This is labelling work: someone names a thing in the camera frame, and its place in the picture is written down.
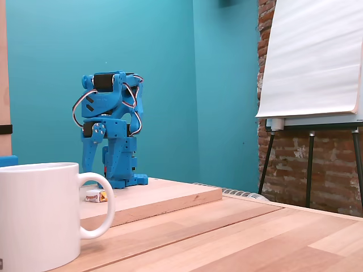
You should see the white yellow sweet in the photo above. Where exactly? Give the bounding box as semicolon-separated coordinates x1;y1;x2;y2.
85;189;109;203

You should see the white ceramic mug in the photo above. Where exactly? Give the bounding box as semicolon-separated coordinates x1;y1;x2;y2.
0;161;116;272

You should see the light wooden board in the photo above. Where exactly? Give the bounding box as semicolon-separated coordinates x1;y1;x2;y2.
80;177;223;229

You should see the white radiator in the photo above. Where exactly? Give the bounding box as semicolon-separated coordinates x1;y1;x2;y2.
192;182;269;202

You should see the flip chart easel stand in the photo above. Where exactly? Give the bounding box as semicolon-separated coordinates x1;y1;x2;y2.
258;114;363;212

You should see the white flip chart pad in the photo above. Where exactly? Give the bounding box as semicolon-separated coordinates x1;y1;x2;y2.
255;0;363;119

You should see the wooden post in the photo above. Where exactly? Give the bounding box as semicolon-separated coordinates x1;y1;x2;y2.
0;0;12;158

